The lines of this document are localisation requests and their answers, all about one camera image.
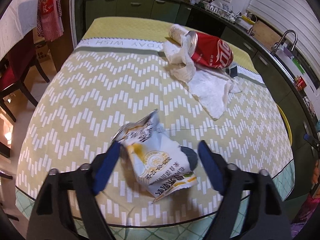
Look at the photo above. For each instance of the red checkered apron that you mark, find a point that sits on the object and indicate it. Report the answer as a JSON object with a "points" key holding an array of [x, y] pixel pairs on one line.
{"points": [[49, 19]]}

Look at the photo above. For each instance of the patterned tablecloth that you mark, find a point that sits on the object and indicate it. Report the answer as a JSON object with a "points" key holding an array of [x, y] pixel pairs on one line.
{"points": [[99, 90]]}

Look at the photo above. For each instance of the white dish rack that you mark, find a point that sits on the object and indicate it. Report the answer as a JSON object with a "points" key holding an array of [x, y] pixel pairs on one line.
{"points": [[220, 12]]}

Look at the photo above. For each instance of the yellow rimmed trash bin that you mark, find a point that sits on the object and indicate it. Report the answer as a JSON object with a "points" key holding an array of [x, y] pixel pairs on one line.
{"points": [[286, 123]]}

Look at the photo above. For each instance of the white snack bag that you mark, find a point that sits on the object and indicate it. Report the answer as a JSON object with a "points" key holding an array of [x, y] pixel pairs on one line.
{"points": [[160, 164]]}

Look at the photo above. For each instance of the dark wooden chair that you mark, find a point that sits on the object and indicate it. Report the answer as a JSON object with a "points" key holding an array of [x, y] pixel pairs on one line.
{"points": [[21, 57]]}

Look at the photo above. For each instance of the white pill bottle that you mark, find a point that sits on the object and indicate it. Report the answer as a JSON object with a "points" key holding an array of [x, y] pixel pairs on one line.
{"points": [[178, 33]]}

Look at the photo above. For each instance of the red cup on counter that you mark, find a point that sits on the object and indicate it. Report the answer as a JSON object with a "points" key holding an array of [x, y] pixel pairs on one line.
{"points": [[300, 83]]}

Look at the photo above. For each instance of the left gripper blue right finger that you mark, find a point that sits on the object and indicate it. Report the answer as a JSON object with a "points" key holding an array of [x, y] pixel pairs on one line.
{"points": [[212, 165]]}

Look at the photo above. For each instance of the steel kitchen faucet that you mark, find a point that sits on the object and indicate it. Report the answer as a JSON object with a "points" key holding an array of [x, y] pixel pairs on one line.
{"points": [[283, 39]]}

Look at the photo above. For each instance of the wooden cutting board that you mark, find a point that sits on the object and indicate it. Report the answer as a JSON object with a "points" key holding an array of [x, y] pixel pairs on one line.
{"points": [[265, 35]]}

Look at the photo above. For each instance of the red cola can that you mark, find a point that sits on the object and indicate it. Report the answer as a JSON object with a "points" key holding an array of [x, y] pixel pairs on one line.
{"points": [[209, 51]]}

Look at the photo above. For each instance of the crumpled white paper towel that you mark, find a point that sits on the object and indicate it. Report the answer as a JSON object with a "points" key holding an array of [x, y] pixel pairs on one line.
{"points": [[210, 86]]}

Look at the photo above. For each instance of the white window blind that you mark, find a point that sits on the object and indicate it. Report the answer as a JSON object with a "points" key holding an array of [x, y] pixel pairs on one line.
{"points": [[296, 15]]}

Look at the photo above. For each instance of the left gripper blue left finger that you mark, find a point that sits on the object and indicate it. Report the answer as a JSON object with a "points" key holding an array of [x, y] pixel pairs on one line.
{"points": [[103, 166]]}

